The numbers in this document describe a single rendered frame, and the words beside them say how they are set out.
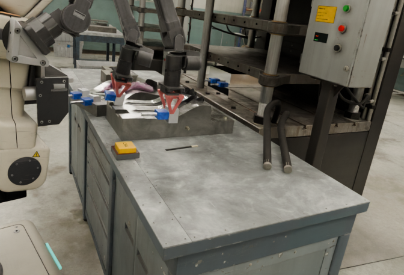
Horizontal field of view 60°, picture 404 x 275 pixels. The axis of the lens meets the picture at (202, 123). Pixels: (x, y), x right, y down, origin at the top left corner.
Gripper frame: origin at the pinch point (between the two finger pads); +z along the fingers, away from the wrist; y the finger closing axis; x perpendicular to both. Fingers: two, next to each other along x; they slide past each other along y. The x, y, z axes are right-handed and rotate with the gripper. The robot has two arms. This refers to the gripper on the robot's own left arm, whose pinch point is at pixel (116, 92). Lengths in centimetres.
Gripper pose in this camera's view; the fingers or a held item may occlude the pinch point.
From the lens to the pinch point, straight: 149.0
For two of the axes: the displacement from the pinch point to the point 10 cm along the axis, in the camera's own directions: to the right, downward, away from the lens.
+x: -8.5, -1.0, -5.2
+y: -4.1, -4.8, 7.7
